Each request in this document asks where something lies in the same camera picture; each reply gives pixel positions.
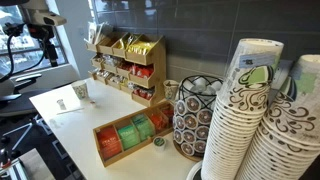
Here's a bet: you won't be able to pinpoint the round white tray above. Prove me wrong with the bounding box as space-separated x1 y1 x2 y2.
185 159 204 180

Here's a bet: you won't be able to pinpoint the tall patterned paper cup stack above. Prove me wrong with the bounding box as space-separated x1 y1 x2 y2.
234 54 320 180
200 38 285 180

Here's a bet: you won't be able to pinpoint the green-lid coffee pod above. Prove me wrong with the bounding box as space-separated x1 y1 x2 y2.
153 136 168 153

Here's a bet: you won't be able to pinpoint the light green tea packets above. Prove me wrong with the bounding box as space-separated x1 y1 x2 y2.
130 113 156 141

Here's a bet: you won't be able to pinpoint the orange tea packets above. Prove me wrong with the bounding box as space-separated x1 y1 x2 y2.
96 125 123 161

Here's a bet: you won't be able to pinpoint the orange-red tea packets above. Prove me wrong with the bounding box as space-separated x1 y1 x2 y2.
148 112 169 133

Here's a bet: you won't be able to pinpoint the white pods in carousel basket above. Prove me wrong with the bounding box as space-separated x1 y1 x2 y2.
186 77 223 98

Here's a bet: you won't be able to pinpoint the white paper-wrapped straw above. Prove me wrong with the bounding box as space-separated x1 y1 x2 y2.
55 106 85 116

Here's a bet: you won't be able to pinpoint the yellow-green sachets pile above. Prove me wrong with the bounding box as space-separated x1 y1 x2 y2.
118 33 139 50

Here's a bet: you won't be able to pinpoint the black wire pod carousel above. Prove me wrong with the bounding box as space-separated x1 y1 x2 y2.
172 74 225 163

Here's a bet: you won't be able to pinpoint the wooden tea box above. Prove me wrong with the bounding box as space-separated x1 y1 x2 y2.
92 100 176 168

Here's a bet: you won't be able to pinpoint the red tea packets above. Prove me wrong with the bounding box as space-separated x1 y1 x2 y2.
161 104 175 124

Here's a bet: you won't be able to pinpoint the black cable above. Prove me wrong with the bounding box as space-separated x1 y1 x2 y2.
0 22 27 83

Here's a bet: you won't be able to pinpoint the grey metal stand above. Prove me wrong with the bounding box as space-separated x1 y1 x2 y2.
0 113 54 180

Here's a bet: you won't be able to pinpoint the red packets pile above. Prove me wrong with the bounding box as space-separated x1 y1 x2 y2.
130 63 155 80
118 59 133 72

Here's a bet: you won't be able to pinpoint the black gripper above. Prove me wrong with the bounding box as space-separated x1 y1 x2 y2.
27 23 60 68

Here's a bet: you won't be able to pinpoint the bright yellow sachets pile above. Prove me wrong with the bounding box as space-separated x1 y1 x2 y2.
127 40 157 56

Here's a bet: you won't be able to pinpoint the dark office chair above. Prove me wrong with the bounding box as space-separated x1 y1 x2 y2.
0 73 45 118

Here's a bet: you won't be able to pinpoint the brown packets pile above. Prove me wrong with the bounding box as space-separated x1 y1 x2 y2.
92 54 104 64

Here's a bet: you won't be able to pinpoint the red-lid creamer cups pile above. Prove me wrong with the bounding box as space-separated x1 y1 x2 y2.
133 86 156 100

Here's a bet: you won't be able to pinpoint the wooden condiment organizer rack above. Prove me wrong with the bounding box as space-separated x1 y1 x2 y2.
84 31 168 108

